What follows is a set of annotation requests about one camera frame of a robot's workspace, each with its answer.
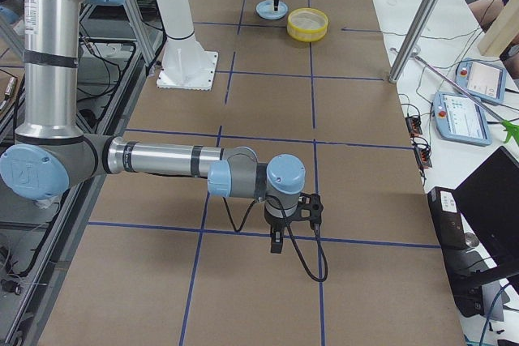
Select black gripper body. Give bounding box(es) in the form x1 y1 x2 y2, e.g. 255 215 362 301
265 214 289 236

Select yellow round steamer basket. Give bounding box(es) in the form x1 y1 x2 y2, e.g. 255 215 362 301
286 7 328 43

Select light blue plate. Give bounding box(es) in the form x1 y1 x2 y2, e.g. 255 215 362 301
255 0 289 20

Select black computer box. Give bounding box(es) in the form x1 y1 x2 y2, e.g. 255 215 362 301
427 186 504 322

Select near teach pendant tablet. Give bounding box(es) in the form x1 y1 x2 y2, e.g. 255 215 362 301
432 92 492 146

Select teach pendant tablet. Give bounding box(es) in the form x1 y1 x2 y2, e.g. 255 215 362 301
432 92 492 146
455 58 506 105

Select black laptop monitor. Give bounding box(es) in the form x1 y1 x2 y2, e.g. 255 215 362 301
454 146 519 264

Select far teach pendant tablet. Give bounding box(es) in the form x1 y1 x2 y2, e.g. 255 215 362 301
455 58 506 105

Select wooden beam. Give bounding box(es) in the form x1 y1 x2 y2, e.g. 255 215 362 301
478 0 518 57

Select green plastic clamp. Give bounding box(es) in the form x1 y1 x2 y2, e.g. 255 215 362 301
500 120 519 145

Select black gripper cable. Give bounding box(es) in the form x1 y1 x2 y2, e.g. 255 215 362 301
222 195 328 283

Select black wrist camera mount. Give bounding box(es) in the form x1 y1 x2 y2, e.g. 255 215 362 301
291 193 324 233

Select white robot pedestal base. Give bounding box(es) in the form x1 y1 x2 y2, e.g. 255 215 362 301
156 0 218 91

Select aluminium frame post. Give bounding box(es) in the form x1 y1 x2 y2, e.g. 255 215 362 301
388 0 439 83

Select black cable connector box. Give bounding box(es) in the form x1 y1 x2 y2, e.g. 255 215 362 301
405 115 422 138

